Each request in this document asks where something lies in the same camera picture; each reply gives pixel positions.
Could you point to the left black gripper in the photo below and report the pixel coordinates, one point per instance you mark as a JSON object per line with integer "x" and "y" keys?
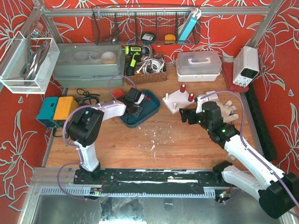
{"x": 136, "y": 110}

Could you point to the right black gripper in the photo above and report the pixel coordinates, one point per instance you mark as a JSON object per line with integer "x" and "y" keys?
{"x": 191, "y": 115}

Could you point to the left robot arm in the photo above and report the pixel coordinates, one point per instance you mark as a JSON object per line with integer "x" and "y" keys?
{"x": 82, "y": 126}

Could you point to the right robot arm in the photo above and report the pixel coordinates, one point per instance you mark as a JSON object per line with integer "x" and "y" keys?
{"x": 276, "y": 191}

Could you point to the teal plastic tray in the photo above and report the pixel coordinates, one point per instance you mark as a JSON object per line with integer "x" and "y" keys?
{"x": 150, "y": 108}

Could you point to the red cube box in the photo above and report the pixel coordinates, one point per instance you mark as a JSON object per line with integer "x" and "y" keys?
{"x": 118, "y": 93}

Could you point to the white cube charger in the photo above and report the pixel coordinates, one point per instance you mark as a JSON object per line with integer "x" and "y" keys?
{"x": 211, "y": 97}

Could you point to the beige work glove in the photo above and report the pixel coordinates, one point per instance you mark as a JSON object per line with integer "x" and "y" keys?
{"x": 228, "y": 111}

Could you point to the woven brown basket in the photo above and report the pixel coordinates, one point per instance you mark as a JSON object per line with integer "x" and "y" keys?
{"x": 155, "y": 71}

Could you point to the white clear lidded toolbox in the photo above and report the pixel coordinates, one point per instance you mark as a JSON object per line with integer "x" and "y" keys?
{"x": 198, "y": 66}

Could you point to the red mat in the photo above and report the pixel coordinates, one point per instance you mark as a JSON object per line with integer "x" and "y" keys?
{"x": 227, "y": 70}

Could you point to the grey plastic storage box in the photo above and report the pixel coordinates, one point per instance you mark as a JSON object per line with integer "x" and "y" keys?
{"x": 87, "y": 65}

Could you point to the white bench power supply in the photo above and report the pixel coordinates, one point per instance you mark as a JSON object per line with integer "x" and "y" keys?
{"x": 245, "y": 66}

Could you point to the yellow tape measure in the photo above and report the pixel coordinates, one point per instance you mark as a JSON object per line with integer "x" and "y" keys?
{"x": 169, "y": 39}

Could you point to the teal power supply box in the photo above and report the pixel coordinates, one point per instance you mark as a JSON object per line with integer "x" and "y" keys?
{"x": 47, "y": 112}

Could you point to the blue white book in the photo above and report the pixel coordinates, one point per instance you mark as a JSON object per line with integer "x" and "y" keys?
{"x": 185, "y": 29}

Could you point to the clear acrylic bin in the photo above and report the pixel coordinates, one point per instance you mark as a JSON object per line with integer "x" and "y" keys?
{"x": 27, "y": 66}

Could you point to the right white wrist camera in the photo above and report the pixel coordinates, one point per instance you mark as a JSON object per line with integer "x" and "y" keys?
{"x": 200, "y": 100}

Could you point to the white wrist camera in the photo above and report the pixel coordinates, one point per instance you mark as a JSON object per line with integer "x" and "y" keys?
{"x": 200, "y": 100}
{"x": 140, "y": 99}

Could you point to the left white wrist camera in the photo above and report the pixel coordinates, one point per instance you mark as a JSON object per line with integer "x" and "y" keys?
{"x": 140, "y": 99}

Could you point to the white four-peg base plate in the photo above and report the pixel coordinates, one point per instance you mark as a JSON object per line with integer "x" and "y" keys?
{"x": 176, "y": 100}

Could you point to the green yellow cordless drill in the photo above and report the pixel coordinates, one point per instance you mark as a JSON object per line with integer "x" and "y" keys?
{"x": 135, "y": 54}

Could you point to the black wire wall basket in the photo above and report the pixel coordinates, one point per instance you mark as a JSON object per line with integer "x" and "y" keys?
{"x": 125, "y": 23}

